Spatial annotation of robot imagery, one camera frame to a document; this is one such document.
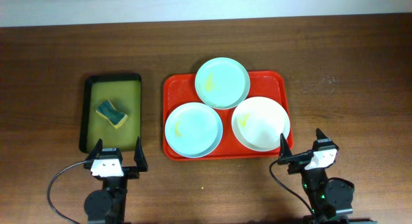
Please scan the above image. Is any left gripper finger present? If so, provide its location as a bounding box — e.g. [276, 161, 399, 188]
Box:
[86, 139, 103, 161]
[134, 136, 148, 171]

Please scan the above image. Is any green and yellow sponge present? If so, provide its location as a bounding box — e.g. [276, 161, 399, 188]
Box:
[96, 100, 128, 129]

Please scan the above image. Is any white plate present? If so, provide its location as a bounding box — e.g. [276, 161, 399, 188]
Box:
[230, 97, 291, 152]

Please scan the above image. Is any light blue plate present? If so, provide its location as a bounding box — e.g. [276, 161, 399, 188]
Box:
[164, 102, 223, 158]

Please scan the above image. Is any light green plate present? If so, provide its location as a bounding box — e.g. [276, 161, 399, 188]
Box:
[194, 57, 250, 109]

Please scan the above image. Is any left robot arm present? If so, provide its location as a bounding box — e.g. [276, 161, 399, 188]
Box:
[84, 138, 148, 224]

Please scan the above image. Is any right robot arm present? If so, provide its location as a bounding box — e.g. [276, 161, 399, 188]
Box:
[275, 128, 355, 223]

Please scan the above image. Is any black tray with soapy water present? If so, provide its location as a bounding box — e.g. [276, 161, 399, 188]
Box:
[79, 73, 142, 153]

